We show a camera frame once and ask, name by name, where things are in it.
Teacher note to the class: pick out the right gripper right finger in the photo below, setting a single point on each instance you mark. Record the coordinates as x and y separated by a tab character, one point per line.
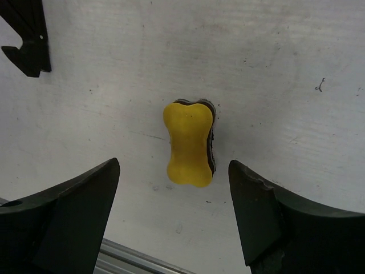
282	232

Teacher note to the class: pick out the black wire whiteboard stand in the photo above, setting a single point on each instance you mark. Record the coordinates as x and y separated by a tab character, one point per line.
28	21

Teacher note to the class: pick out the yellow bone-shaped eraser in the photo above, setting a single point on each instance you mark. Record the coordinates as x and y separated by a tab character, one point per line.
190	127

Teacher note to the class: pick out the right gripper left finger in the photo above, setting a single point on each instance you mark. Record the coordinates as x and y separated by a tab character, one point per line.
98	183

